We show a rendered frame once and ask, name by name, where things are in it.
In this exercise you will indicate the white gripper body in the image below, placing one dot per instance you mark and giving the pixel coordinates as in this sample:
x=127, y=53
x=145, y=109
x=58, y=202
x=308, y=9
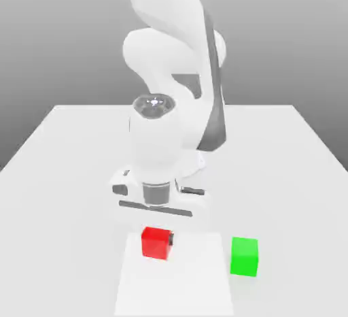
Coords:
x=156, y=215

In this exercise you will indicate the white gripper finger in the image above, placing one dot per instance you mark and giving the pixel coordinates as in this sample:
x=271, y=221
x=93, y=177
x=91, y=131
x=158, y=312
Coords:
x=171, y=238

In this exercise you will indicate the small red cube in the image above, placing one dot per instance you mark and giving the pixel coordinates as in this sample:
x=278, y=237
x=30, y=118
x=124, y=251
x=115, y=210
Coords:
x=155, y=243

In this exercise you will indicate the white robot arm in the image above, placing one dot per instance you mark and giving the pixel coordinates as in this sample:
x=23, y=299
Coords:
x=157, y=142

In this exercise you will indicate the small green cube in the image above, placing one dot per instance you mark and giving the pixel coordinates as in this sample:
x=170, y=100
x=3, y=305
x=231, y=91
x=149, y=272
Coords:
x=244, y=257

